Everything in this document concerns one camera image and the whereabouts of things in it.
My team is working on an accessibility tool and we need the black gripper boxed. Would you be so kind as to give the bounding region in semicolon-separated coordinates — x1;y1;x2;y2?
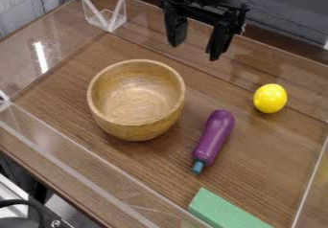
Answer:
162;0;250;61

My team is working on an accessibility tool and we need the brown wooden bowl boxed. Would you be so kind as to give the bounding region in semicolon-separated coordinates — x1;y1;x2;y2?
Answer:
87;59;186;141

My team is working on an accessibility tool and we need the purple toy eggplant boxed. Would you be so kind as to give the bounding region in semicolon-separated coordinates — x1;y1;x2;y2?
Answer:
193;110;234;174

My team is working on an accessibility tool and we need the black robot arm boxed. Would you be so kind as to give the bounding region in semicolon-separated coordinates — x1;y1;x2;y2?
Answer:
160;0;250;61

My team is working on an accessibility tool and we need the yellow toy lemon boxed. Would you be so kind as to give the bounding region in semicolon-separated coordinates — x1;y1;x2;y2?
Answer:
253;83;288;114

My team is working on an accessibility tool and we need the green block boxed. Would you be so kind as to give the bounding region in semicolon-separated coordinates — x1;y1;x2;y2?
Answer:
189;188;273;228

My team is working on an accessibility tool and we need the clear acrylic tray wall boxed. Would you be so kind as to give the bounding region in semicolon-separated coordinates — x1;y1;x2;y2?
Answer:
0;0;328;228

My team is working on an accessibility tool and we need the black metal frame bracket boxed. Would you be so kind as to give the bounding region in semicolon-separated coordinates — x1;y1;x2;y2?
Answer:
28;194;81;228

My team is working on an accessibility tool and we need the black cable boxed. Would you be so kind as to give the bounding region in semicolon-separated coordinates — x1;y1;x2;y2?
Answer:
0;199;45;228

